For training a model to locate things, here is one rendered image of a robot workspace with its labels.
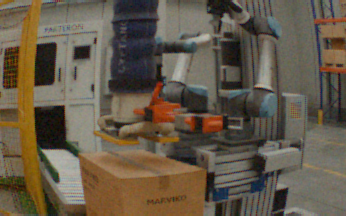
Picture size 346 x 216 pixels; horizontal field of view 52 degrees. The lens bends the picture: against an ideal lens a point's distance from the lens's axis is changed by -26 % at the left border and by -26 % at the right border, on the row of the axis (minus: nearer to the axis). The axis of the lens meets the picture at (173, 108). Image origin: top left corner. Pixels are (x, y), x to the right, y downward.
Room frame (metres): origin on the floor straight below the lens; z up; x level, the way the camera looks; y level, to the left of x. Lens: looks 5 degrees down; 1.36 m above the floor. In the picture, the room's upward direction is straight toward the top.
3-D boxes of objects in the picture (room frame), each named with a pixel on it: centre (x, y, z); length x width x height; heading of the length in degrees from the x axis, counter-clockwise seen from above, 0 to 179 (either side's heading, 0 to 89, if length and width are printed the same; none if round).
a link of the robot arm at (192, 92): (2.62, -0.13, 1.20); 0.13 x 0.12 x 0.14; 65
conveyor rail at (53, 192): (3.32, 1.16, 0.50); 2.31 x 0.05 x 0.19; 27
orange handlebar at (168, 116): (1.97, -0.02, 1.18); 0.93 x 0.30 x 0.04; 29
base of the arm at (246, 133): (2.16, -0.31, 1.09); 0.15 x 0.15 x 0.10
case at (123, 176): (2.08, 0.18, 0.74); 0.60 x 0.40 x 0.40; 30
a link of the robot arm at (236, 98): (2.15, -0.32, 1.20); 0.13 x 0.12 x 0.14; 47
